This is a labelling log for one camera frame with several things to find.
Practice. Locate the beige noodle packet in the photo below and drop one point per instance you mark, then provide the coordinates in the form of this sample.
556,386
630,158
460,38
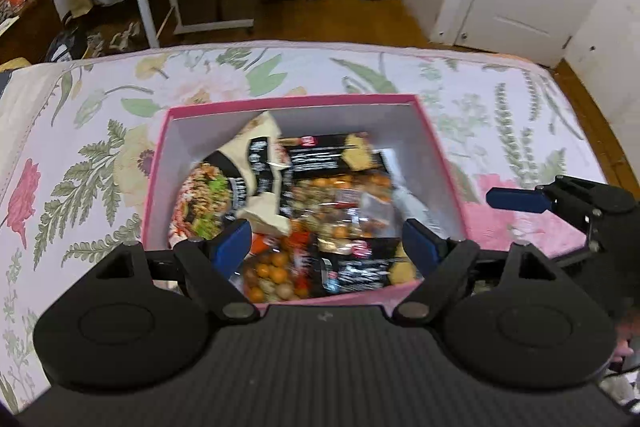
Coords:
260,157

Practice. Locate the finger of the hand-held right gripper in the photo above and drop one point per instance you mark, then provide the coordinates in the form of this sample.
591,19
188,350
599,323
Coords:
515,199

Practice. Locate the floral bed sheet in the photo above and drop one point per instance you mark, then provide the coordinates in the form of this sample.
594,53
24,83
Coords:
100,117

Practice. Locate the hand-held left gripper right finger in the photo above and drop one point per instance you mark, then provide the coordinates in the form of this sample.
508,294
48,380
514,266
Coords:
420,239

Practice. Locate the black bag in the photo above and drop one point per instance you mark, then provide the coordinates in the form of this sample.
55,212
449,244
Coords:
65,47

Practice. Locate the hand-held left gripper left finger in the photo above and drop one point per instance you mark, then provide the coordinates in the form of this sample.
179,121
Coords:
232,239

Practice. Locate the black cracker packet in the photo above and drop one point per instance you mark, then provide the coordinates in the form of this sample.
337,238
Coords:
320,157
365,272

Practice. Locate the dark wooden cabinet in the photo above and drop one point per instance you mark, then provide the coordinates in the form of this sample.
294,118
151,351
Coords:
30,27

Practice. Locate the clear coated peanut bag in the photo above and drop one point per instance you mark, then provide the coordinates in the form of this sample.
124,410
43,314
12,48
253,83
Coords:
272,277
335,202

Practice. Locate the pink cardboard box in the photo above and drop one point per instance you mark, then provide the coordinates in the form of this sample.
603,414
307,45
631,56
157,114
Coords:
325,122

